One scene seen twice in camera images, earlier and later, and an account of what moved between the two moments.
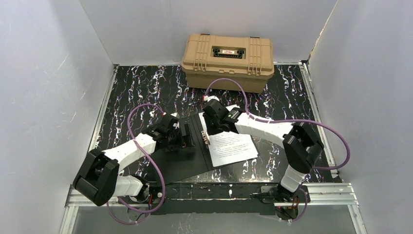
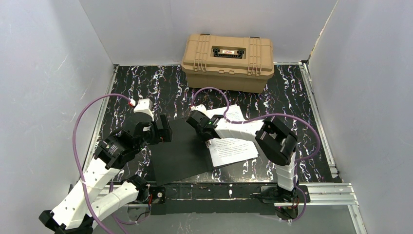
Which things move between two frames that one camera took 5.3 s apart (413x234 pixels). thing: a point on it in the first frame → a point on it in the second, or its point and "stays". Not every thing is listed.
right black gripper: [213, 122] → [196, 121]
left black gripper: [186, 133] → [164, 128]
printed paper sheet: [226, 147] stays
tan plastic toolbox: [248, 60] stays
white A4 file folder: [190, 160] stays
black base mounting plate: [217, 199] stays
